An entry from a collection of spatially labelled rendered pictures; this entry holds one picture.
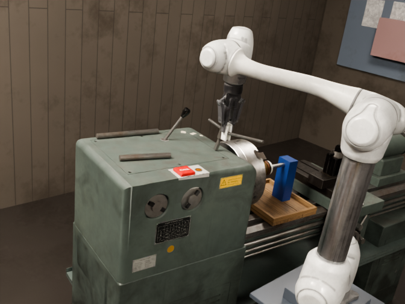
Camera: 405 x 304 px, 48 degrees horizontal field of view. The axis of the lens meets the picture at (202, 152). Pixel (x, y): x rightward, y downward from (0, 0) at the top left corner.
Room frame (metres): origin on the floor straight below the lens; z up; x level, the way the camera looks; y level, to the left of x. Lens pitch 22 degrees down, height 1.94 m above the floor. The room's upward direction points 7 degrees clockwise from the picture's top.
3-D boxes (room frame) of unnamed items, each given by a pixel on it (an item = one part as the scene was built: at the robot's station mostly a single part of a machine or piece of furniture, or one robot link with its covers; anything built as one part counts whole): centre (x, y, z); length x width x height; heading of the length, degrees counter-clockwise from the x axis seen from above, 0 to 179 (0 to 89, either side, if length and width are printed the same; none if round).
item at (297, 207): (2.13, -0.38, 0.88); 0.36 x 0.30 x 0.04; 37
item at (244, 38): (1.75, -0.08, 1.69); 0.13 x 0.11 x 0.16; 152
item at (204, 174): (1.54, 0.04, 1.23); 0.13 x 0.08 x 0.06; 127
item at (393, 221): (2.68, -1.14, 0.34); 0.44 x 0.40 x 0.68; 37
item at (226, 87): (1.76, -0.09, 1.51); 0.08 x 0.07 x 0.09; 127
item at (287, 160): (2.17, -0.44, 1.00); 0.08 x 0.06 x 0.23; 37
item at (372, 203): (2.34, -0.72, 0.89); 0.53 x 0.30 x 0.06; 37
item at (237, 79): (1.76, -0.09, 1.58); 0.09 x 0.09 x 0.06
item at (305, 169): (2.33, -0.67, 0.95); 0.43 x 0.18 x 0.04; 37
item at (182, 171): (1.52, 0.06, 1.26); 0.06 x 0.06 x 0.02; 37
